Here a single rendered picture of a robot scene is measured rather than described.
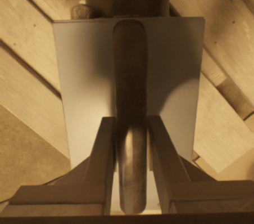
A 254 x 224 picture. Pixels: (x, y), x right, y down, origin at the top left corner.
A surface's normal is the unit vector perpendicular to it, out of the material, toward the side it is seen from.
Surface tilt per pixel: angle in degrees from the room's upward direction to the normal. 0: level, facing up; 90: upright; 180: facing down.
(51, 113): 0
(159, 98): 0
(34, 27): 0
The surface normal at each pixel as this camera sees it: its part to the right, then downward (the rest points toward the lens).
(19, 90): 0.00, 0.29
